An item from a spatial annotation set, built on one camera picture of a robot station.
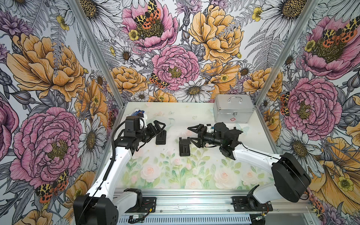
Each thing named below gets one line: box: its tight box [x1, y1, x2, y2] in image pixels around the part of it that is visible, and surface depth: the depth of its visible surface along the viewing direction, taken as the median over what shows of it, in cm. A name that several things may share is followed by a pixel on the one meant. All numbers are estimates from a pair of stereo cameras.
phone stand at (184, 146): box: [179, 136, 192, 157], surface depth 92 cm
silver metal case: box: [212, 94, 255, 124], surface depth 104 cm
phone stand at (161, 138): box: [155, 129, 167, 145], surface depth 101 cm
